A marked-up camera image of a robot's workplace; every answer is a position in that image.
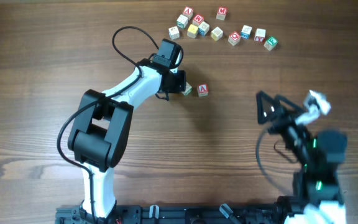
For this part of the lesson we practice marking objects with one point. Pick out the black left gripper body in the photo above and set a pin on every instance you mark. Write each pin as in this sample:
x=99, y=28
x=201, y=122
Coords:
x=178, y=84

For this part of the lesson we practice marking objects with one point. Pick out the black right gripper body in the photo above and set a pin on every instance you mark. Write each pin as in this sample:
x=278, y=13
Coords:
x=290, y=117

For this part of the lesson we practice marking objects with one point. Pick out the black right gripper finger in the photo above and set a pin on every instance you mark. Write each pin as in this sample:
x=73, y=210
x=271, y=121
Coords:
x=290, y=106
x=265, y=107

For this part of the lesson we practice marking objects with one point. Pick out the red A letter block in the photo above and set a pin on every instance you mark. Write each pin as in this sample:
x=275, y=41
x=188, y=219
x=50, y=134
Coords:
x=202, y=90

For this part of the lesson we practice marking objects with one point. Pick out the yellow edged B block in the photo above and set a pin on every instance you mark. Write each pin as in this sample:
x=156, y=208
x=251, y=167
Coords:
x=216, y=33

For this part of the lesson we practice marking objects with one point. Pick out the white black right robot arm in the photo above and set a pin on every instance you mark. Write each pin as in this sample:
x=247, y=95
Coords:
x=316, y=195

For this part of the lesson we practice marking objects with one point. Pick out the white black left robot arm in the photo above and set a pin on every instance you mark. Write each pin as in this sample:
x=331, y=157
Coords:
x=100, y=131

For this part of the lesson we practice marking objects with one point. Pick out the yellow wooden block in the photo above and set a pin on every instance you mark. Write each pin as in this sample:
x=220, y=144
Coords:
x=192, y=31

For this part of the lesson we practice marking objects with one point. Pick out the green edged picture block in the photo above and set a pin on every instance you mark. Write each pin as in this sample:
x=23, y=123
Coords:
x=182, y=21

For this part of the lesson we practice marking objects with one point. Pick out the blue edged picture block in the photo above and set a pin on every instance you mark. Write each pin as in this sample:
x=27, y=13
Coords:
x=203, y=28

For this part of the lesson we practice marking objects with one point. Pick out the red W letter block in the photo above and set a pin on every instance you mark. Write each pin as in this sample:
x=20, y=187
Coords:
x=197, y=20

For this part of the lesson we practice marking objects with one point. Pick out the red V letter block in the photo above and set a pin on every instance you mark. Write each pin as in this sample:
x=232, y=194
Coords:
x=188, y=12

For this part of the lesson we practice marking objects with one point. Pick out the green E letter block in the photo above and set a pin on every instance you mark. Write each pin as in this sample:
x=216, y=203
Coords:
x=270, y=43

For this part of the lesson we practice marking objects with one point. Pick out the red M letter block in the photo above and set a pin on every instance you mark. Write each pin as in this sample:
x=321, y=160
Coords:
x=221, y=13

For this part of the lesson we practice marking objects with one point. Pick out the red Q letter block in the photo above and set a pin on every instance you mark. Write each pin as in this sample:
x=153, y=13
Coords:
x=234, y=38

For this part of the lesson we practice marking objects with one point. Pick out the red X letter block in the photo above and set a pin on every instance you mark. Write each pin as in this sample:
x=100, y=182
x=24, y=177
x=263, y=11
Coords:
x=260, y=35

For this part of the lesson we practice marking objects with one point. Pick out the blue edged wooden block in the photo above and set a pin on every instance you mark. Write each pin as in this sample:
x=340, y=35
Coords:
x=246, y=31

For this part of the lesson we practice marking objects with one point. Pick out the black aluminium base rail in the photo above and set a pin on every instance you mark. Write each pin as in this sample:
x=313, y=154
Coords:
x=254, y=213

